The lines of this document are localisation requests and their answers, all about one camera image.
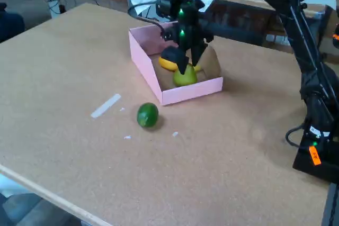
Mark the pink cardboard box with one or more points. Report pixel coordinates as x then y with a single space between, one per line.
148 70

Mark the green toy pear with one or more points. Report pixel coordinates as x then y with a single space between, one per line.
185 80

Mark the round green toy fruit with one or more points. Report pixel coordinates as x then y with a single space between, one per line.
147 115

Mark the yellow toy banana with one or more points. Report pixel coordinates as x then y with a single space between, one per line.
165 64

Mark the wooden workbench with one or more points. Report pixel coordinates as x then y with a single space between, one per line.
246 1

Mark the dark blue chair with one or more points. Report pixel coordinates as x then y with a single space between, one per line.
10 25

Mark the long white tape strip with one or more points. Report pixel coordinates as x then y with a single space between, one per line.
106 105

